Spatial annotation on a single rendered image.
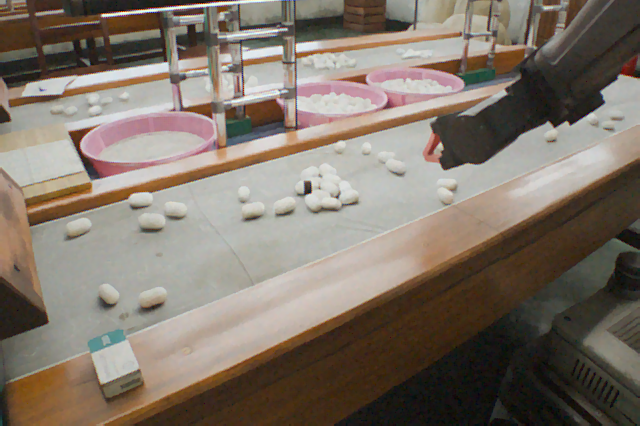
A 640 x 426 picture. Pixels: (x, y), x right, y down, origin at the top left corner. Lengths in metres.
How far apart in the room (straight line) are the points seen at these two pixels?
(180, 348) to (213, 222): 0.27
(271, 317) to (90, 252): 0.30
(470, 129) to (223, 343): 0.33
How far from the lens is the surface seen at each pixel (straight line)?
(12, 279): 0.49
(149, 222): 0.69
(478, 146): 0.51
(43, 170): 0.87
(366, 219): 0.70
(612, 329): 1.04
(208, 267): 0.61
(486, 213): 0.70
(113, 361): 0.46
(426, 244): 0.61
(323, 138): 0.92
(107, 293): 0.58
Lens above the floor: 1.11
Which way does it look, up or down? 28 degrees down
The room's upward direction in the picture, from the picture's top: straight up
